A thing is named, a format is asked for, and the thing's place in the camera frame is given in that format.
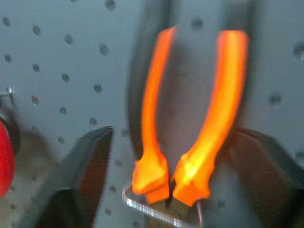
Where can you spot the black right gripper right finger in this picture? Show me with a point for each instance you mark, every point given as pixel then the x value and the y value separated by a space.
pixel 266 180

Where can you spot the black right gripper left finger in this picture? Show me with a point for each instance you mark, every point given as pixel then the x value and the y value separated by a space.
pixel 80 175

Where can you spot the silver metal pegboard hook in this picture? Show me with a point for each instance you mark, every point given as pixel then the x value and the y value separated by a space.
pixel 152 211

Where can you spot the small silver pegboard hook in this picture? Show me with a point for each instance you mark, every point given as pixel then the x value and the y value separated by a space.
pixel 8 91

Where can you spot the red and black tool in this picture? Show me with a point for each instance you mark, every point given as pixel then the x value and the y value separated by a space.
pixel 6 156

